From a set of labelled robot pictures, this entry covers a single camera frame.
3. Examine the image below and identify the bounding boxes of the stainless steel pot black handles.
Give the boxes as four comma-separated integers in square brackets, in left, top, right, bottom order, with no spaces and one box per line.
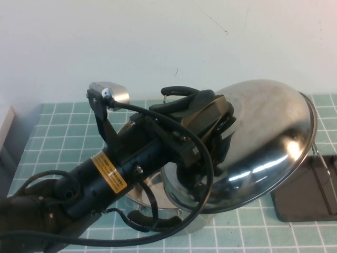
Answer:
[115,85,211,236]

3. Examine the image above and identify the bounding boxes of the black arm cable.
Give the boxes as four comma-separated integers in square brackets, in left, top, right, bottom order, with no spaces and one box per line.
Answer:
[23,170,80,204]

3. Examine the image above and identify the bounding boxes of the stainless steel lid black knob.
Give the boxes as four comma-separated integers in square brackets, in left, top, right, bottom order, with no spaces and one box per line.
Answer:
[161,77,318,213]

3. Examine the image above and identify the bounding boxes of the teal grid tablecloth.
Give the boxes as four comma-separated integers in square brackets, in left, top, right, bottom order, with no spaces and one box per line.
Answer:
[0,94,337,253]

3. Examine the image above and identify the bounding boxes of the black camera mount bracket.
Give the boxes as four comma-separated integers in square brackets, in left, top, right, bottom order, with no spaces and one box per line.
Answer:
[86,88,124,151]

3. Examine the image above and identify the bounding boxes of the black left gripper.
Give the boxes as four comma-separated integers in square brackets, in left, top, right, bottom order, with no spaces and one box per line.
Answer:
[120,89,236,182]

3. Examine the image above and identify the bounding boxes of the beige grey side panel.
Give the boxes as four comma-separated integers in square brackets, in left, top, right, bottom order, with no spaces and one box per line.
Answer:
[0,105,24,169]

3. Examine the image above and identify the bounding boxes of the black lid rack with wire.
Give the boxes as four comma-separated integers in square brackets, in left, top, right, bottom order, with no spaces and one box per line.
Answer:
[268,142,337,222]

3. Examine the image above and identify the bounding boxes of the black camera cable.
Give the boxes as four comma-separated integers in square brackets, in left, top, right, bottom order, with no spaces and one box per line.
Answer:
[0,101,211,245]

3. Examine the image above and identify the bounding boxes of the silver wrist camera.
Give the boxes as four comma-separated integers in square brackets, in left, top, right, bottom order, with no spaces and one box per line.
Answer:
[88,81,132,113]

